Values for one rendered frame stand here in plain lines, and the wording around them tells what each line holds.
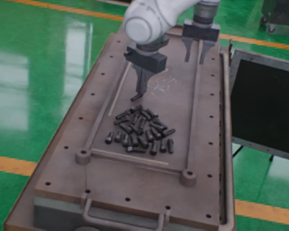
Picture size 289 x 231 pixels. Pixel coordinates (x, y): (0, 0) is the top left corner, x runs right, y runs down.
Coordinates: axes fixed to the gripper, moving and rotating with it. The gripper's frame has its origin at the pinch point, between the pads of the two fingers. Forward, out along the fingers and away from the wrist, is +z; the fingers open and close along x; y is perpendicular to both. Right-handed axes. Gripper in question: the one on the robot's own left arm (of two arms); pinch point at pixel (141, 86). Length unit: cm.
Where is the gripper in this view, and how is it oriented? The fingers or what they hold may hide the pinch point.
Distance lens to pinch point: 151.6
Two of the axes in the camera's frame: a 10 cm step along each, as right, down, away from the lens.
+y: -6.0, 3.5, -7.2
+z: -1.3, 8.4, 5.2
